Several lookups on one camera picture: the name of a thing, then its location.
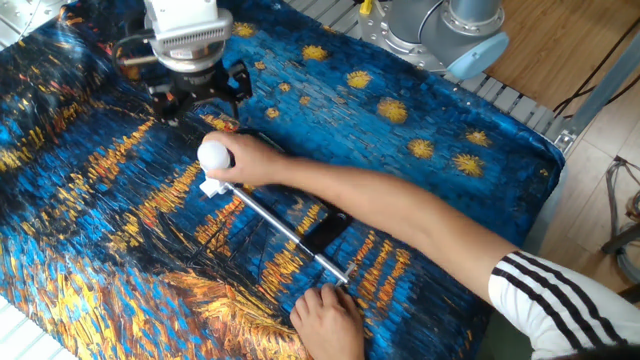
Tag black C-clamp with metal screw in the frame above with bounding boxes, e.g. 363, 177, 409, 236
199, 126, 353, 287

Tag light blue post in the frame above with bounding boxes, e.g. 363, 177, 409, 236
523, 58, 640, 263

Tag black metal stand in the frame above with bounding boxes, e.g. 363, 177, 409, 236
598, 158, 640, 263

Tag starry night print tablecloth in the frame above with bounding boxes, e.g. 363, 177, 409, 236
0, 0, 568, 360

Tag person's right hand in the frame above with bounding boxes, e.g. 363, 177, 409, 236
212, 133, 297, 191

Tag person's right forearm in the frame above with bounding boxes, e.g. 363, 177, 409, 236
284, 156, 523, 293

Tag white shirt sleeve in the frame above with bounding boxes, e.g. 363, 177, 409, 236
486, 248, 640, 353

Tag person's left hand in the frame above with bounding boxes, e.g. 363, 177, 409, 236
290, 284, 367, 360

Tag white light bulb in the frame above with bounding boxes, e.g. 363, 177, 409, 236
196, 139, 234, 177

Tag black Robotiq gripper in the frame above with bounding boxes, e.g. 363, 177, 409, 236
148, 60, 255, 127

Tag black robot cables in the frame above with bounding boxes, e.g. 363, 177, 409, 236
114, 34, 166, 83

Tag white bulb socket block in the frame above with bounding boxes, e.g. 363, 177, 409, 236
199, 174, 235, 199

